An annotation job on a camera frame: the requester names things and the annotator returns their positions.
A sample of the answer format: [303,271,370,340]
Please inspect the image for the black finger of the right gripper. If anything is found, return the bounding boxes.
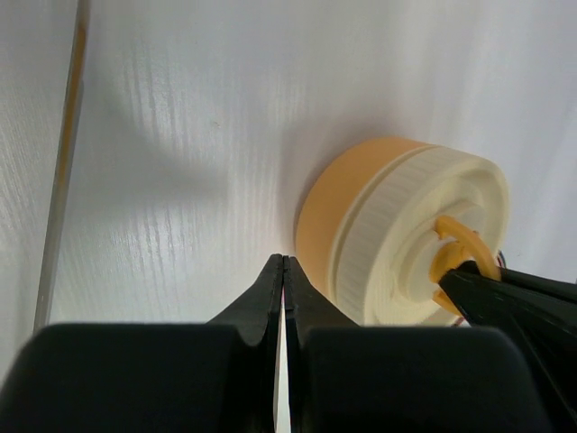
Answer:
[440,261,576,432]

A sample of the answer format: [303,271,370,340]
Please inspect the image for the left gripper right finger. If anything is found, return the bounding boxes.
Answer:
[284,257,554,432]

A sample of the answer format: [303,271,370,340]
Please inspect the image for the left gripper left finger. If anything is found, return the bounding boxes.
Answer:
[1,254,283,432]

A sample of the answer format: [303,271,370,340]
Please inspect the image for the round beige container lid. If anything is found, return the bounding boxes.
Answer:
[328,146,509,326]

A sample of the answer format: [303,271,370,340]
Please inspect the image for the metal food tongs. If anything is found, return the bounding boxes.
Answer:
[32,1,91,333]

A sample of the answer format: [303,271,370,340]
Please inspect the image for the round beige lunch container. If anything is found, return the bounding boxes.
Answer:
[295,137,431,298]

